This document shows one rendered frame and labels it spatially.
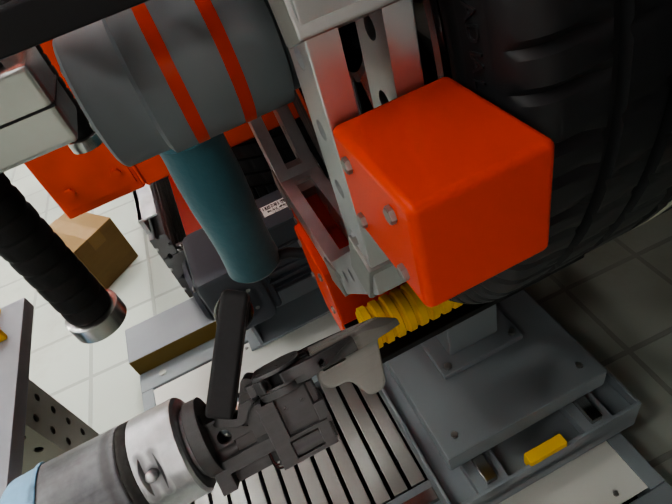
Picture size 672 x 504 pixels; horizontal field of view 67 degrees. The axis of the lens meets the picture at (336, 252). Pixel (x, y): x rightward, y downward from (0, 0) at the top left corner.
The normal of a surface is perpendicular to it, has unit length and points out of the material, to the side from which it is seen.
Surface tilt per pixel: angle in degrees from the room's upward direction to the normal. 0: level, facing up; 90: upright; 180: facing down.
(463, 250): 90
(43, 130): 90
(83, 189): 90
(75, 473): 3
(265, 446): 45
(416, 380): 0
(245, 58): 79
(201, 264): 0
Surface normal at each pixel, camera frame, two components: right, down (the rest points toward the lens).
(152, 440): -0.16, -0.57
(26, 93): 0.38, 0.58
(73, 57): 0.01, -0.25
